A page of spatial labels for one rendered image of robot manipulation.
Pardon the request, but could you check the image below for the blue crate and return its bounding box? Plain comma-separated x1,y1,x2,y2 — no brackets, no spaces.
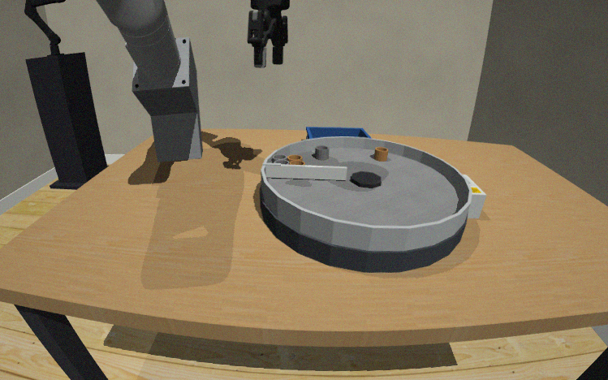
306,127,371,140

